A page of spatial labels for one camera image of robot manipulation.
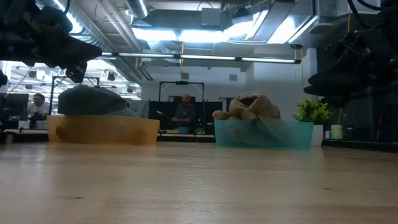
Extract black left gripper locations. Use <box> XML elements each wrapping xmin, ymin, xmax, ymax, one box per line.
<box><xmin>0</xmin><ymin>0</ymin><xmax>103</xmax><ymax>84</ymax></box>

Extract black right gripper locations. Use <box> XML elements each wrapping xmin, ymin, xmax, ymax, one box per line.
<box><xmin>303</xmin><ymin>15</ymin><xmax>383</xmax><ymax>108</ymax></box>

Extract green potted plant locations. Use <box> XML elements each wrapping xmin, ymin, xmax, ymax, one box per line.
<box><xmin>292</xmin><ymin>98</ymin><xmax>333</xmax><ymax>126</ymax></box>

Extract pale green cup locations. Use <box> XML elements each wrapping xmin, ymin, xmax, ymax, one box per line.
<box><xmin>330</xmin><ymin>124</ymin><xmax>343</xmax><ymax>140</ymax></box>

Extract person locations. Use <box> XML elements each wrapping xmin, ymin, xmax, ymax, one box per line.
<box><xmin>27</xmin><ymin>93</ymin><xmax>51</xmax><ymax>121</ymax></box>
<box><xmin>170</xmin><ymin>93</ymin><xmax>197</xmax><ymax>128</ymax></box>

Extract orange translucent bin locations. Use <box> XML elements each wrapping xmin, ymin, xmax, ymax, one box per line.
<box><xmin>46</xmin><ymin>114</ymin><xmax>161</xmax><ymax>146</ymax></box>

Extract bright ceiling light panel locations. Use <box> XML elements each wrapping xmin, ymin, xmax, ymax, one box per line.
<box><xmin>132</xmin><ymin>27</ymin><xmax>224</xmax><ymax>44</ymax></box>
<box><xmin>267</xmin><ymin>14</ymin><xmax>318</xmax><ymax>44</ymax></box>

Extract black computer monitor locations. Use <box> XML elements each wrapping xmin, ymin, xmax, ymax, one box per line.
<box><xmin>0</xmin><ymin>93</ymin><xmax>30</xmax><ymax>122</ymax></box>

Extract teal translucent bin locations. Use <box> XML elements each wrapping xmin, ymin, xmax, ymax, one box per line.
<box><xmin>213</xmin><ymin>120</ymin><xmax>315</xmax><ymax>151</ymax></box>

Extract long ceiling tube light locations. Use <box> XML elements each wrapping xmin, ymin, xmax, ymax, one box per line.
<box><xmin>99</xmin><ymin>51</ymin><xmax>302</xmax><ymax>65</ymax></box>

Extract grey ceiling box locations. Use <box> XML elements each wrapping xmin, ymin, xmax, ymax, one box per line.
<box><xmin>200</xmin><ymin>7</ymin><xmax>223</xmax><ymax>27</ymax></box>

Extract corrugated silver ventilation duct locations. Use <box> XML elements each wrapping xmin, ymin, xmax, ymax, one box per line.
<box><xmin>35</xmin><ymin>0</ymin><xmax>118</xmax><ymax>53</ymax></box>

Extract black metal frame stand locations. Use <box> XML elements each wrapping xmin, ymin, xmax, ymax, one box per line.
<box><xmin>159</xmin><ymin>80</ymin><xmax>205</xmax><ymax>103</ymax></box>
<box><xmin>50</xmin><ymin>75</ymin><xmax>101</xmax><ymax>116</ymax></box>

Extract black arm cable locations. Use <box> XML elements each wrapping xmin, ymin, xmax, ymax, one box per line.
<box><xmin>346</xmin><ymin>0</ymin><xmax>382</xmax><ymax>30</ymax></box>

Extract white rectangular duct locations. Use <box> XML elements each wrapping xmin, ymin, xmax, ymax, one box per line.
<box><xmin>317</xmin><ymin>0</ymin><xmax>382</xmax><ymax>17</ymax></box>

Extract smooth silver round duct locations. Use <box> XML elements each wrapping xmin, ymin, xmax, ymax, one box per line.
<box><xmin>126</xmin><ymin>0</ymin><xmax>150</xmax><ymax>19</ymax></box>

